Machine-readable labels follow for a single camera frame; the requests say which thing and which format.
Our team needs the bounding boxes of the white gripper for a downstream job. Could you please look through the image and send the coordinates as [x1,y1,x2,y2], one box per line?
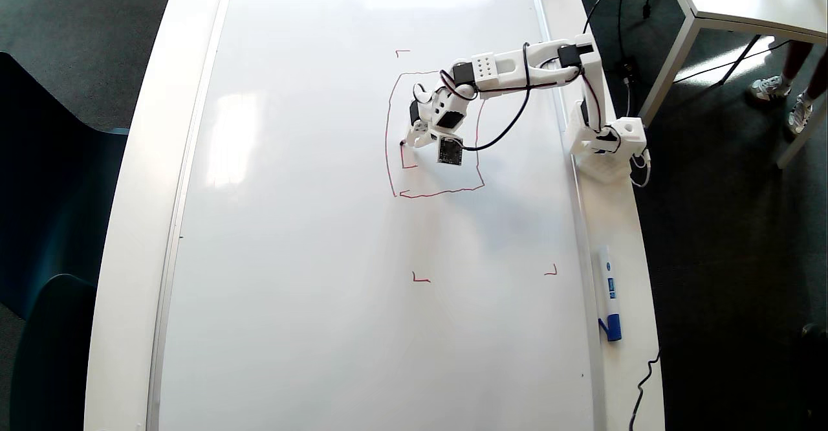
[402,85,468,151]

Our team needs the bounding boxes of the large white whiteboard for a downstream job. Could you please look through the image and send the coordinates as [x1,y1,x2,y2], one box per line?
[147,0,606,431]

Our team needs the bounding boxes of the blue and white marker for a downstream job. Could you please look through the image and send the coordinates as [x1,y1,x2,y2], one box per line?
[596,244,624,343]

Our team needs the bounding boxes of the white sneaker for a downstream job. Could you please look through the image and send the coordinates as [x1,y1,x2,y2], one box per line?
[787,92,815,136]
[750,74,794,102]

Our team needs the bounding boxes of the dark blue chair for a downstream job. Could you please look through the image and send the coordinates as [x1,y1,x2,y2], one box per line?
[0,52,131,320]
[9,274,98,431]

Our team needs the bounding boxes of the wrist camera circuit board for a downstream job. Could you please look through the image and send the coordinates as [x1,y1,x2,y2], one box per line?
[437,135,464,167]

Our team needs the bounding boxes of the black camera cable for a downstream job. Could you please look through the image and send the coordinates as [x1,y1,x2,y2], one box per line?
[461,43,535,153]

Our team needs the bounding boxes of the black cable with plug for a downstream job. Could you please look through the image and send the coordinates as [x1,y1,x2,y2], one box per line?
[616,0,635,118]

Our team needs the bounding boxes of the white cable at base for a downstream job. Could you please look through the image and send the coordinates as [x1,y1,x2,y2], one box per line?
[630,149,653,190]

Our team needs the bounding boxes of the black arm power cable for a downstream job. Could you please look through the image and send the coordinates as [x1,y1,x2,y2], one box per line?
[572,0,620,35]

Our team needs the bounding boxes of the thin black floor cable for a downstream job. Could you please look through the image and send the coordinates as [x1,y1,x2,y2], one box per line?
[673,35,794,86]

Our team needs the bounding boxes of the black cable on table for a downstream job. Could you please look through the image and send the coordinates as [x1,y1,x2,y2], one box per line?
[628,351,661,431]

